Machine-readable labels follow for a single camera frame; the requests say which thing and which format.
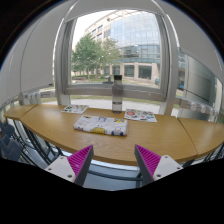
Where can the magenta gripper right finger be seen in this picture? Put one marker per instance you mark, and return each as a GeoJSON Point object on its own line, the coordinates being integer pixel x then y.
{"type": "Point", "coordinates": [154, 167]}

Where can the left colourful sticker sheet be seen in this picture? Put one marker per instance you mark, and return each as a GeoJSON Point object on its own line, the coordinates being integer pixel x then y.
{"type": "Point", "coordinates": [76, 109]}

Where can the colourful sticker sheet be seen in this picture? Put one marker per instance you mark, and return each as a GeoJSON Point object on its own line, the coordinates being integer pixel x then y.
{"type": "Point", "coordinates": [139, 115]}
{"type": "Point", "coordinates": [76, 109]}

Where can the grey window frame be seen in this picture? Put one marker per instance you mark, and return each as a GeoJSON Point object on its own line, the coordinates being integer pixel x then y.
{"type": "Point", "coordinates": [117, 54]}

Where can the dark blue chair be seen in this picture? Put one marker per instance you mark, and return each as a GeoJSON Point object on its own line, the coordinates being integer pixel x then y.
{"type": "Point", "coordinates": [7, 129]}
{"type": "Point", "coordinates": [11, 148]}

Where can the clear water bottle black lid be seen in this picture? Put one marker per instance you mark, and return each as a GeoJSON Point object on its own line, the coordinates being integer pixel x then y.
{"type": "Point", "coordinates": [117, 94]}

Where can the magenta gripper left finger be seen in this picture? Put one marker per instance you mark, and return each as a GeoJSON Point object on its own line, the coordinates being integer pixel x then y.
{"type": "Point", "coordinates": [73, 168]}

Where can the right colourful sticker sheet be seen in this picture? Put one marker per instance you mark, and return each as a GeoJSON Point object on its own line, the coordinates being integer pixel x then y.
{"type": "Point", "coordinates": [139, 115]}

